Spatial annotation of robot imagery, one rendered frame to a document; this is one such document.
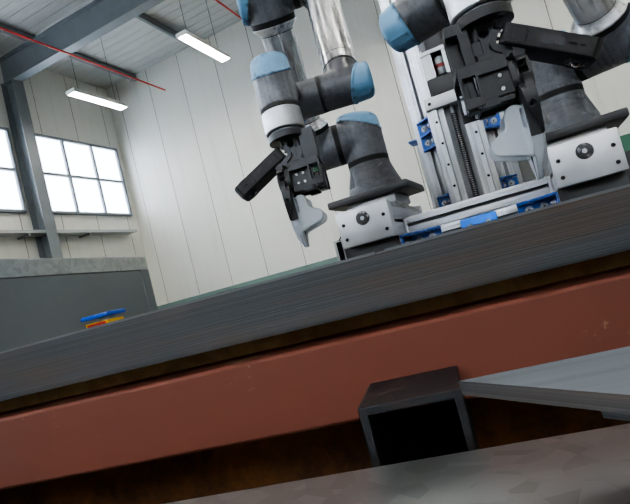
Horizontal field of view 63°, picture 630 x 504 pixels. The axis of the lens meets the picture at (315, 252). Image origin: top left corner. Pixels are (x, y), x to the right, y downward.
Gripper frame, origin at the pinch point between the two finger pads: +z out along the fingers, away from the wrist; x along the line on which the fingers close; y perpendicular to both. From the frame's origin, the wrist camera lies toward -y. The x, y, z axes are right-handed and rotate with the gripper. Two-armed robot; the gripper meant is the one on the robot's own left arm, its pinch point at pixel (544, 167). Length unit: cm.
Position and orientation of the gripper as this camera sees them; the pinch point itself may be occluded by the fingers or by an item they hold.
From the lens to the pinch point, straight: 68.9
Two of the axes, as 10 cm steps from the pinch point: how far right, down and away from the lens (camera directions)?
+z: 2.5, 9.7, -0.6
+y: -9.4, 2.6, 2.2
